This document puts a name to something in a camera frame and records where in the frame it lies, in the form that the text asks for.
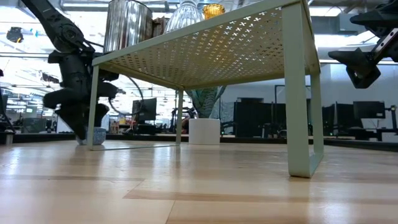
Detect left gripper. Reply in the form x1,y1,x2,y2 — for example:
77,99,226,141
43,49,121,140

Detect artificial plant in white pot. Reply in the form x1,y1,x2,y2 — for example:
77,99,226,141
185,86,227,146

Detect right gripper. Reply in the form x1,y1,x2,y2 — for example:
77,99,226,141
328,11,398,90

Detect silver tin candle holder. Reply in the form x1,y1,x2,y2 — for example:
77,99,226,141
103,0,154,54
152,16,167,38

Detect amber glass candle holder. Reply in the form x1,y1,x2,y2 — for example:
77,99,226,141
201,3,226,20

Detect black office monitor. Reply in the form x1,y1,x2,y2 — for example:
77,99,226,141
131,97,158,122
353,100,386,119
322,102,354,129

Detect blue patterned candle holder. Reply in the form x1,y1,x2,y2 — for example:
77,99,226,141
76,126,107,146

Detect clear glass candle holder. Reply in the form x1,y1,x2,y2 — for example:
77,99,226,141
164,0,203,34

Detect green perforated mat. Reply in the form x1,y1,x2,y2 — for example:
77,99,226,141
86,0,325,179

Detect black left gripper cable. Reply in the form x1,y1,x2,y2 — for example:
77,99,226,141
108,76,144,116

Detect black office partition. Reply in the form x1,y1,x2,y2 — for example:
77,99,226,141
233,97,287,138

